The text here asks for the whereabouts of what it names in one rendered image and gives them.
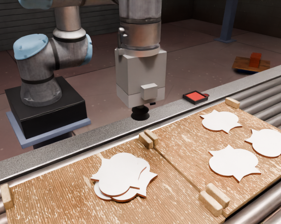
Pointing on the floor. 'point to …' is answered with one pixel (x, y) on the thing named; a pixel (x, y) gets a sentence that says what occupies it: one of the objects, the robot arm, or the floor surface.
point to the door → (44, 22)
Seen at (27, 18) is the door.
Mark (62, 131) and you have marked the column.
